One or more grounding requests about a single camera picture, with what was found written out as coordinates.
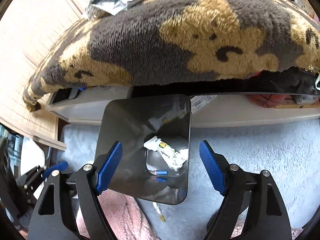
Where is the black trash bin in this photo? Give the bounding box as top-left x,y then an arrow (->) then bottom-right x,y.
95,95 -> 191,205

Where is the orange basketball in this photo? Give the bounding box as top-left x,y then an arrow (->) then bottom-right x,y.
247,94 -> 286,108

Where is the bear pattern fleece blanket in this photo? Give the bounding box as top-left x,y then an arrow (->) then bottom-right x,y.
22,0 -> 319,112

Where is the woven rattan folding screen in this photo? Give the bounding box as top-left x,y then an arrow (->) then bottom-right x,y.
0,0 -> 83,151

